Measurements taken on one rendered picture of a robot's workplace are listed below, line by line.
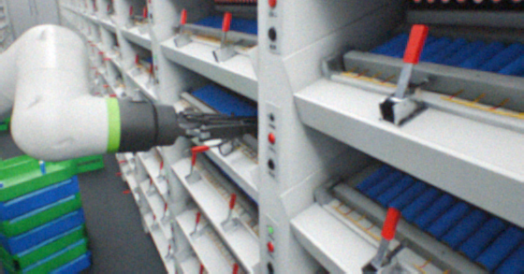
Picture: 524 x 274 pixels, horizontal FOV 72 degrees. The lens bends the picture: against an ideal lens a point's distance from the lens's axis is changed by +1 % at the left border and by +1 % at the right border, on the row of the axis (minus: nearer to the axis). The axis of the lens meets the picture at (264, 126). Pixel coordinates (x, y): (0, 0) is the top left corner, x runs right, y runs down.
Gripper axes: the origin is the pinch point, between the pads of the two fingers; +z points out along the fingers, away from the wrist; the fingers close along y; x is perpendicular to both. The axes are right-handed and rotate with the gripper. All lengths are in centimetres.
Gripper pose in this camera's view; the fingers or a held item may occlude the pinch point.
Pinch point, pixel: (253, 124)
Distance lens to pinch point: 73.1
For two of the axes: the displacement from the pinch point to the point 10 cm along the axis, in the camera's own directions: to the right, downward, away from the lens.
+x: -1.4, 9.6, 2.5
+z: 8.6, -0.1, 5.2
